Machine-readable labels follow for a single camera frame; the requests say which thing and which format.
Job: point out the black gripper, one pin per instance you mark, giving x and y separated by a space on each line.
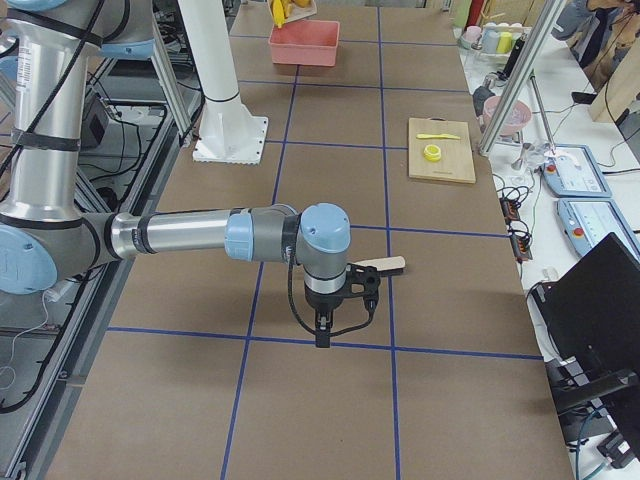
324 301

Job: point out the beige hand brush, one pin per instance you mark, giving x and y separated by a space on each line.
386 266

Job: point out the yellow toy corn cob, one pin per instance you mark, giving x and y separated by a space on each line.
281 11

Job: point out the beige plastic dustpan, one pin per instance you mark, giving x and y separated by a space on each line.
302 13

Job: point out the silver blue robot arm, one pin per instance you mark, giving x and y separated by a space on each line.
46 239

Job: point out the pink plastic bin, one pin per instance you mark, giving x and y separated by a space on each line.
306 43

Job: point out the yellow lemon slice toy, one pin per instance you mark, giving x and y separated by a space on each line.
432 153

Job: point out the bamboo cutting board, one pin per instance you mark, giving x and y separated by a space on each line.
456 164

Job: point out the yellow plastic knife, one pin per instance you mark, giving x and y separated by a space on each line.
442 136

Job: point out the black laptop monitor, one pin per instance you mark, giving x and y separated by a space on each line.
592 316

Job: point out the lower blue teach pendant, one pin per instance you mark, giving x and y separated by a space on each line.
588 221

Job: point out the blue teach pendant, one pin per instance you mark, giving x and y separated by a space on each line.
588 221
570 171

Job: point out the upper blue teach pendant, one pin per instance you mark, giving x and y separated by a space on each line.
570 171

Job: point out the seated person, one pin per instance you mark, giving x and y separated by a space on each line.
599 35

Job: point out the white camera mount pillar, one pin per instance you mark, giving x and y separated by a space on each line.
228 132

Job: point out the aluminium frame post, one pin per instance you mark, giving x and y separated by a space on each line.
521 73

